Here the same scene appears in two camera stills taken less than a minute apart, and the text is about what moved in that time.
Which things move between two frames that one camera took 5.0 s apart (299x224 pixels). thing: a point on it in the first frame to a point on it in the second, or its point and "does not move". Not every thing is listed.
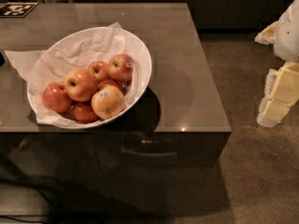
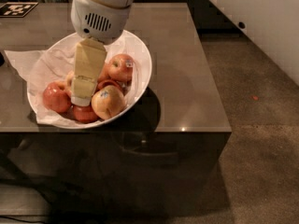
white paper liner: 40,67 does not move
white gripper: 288,36 to 99,21
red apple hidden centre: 109,83 does not move
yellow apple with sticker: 107,102 does not move
